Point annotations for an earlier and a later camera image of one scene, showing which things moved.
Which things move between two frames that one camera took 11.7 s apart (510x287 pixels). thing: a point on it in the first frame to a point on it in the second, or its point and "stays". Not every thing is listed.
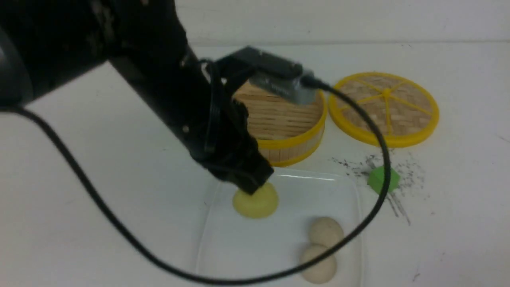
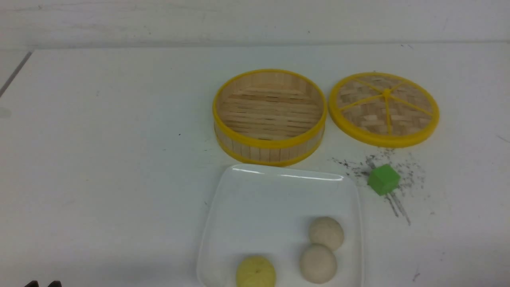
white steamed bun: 325,231 stays
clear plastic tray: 235,246 stays
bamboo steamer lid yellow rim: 403,109 stays
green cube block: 375,178 stays
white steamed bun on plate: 321,272 stays
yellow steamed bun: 262,204 to 255,271
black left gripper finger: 255,173 to 55,284
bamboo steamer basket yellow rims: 289,132 stays
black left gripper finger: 228,173 to 32,284
